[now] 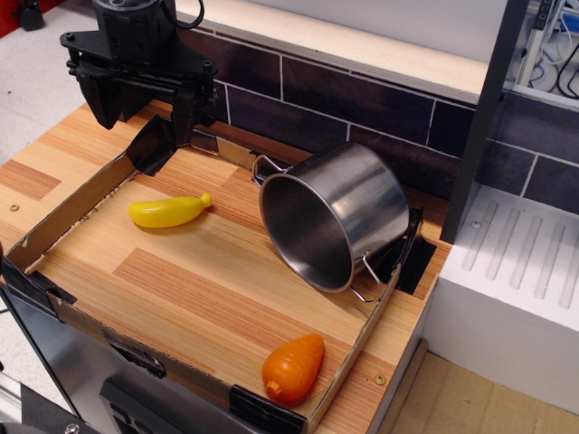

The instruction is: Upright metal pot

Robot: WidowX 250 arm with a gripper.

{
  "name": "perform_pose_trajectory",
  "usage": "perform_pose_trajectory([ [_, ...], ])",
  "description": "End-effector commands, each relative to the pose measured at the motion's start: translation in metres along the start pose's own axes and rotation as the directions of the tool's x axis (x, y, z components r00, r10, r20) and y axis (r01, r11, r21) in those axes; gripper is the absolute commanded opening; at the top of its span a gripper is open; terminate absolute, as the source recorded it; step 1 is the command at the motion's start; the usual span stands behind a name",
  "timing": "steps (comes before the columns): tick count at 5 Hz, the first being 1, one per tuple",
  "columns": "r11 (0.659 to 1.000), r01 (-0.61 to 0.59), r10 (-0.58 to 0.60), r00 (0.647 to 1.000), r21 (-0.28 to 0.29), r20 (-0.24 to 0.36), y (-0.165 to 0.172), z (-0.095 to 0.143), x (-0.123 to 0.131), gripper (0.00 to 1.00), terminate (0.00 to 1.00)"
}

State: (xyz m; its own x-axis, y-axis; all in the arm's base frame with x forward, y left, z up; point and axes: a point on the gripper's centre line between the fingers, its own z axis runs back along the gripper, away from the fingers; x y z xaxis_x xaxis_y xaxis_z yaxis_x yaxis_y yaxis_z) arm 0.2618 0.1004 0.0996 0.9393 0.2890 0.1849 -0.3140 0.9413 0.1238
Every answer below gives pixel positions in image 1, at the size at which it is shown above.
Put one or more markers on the yellow plastic toy banana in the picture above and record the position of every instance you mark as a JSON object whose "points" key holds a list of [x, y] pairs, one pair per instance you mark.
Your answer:
{"points": [[169, 212]]}

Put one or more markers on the white power strip with cables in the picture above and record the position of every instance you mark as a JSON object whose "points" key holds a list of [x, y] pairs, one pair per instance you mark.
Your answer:
{"points": [[548, 65]]}

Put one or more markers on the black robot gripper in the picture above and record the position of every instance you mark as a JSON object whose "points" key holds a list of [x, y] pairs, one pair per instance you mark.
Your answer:
{"points": [[137, 45]]}

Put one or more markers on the stainless steel pot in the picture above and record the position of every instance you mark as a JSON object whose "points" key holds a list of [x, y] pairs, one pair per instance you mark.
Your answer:
{"points": [[331, 214]]}

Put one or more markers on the orange plastic toy carrot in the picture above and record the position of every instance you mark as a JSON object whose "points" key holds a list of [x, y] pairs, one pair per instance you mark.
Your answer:
{"points": [[289, 371]]}

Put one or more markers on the cardboard fence with black tape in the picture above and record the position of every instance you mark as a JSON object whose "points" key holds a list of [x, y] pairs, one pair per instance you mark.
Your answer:
{"points": [[168, 329]]}

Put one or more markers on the white toy sink drainboard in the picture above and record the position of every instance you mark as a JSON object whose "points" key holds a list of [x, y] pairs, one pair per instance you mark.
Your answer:
{"points": [[506, 303]]}

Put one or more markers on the dark grey vertical post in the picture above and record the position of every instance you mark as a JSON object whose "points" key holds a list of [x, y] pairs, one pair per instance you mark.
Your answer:
{"points": [[463, 191]]}

